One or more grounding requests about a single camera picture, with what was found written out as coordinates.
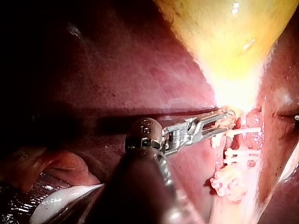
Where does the left arm instrument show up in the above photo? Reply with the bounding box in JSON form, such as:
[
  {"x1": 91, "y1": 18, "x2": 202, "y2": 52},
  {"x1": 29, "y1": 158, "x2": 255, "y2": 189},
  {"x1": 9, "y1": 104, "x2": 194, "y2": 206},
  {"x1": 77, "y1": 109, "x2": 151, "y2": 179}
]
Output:
[{"x1": 124, "y1": 117, "x2": 203, "y2": 156}]

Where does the left arm instrument jaw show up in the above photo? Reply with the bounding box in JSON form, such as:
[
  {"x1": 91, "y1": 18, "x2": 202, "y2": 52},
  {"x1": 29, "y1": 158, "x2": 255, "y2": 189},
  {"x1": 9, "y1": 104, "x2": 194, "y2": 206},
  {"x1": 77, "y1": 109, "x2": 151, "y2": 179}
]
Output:
[
  {"x1": 192, "y1": 109, "x2": 236, "y2": 126},
  {"x1": 198, "y1": 124, "x2": 235, "y2": 141}
]

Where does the gallbladder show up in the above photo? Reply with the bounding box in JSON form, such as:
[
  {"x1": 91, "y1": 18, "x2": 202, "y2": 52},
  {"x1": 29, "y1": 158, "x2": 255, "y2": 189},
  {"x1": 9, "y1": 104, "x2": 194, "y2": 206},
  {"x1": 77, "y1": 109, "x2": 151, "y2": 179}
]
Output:
[{"x1": 153, "y1": 0, "x2": 299, "y2": 129}]

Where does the thin tube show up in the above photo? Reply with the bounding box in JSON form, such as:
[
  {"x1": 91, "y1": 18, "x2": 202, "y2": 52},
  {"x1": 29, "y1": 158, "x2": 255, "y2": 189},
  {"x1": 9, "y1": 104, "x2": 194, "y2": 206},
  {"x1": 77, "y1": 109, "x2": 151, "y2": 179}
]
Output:
[
  {"x1": 238, "y1": 112, "x2": 252, "y2": 169},
  {"x1": 219, "y1": 137, "x2": 232, "y2": 169}
]

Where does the white clip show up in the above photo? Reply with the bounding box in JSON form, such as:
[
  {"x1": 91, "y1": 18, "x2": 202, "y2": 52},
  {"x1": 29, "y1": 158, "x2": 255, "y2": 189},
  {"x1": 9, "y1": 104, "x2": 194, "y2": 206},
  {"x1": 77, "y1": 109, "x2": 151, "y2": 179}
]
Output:
[
  {"x1": 223, "y1": 148, "x2": 262, "y2": 165},
  {"x1": 226, "y1": 127, "x2": 262, "y2": 139}
]

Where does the dark red liver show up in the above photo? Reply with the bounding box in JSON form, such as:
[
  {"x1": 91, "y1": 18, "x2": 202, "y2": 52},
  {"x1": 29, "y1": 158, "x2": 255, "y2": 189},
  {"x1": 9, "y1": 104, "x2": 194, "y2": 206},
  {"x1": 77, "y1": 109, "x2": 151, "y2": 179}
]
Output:
[{"x1": 0, "y1": 0, "x2": 299, "y2": 224}]

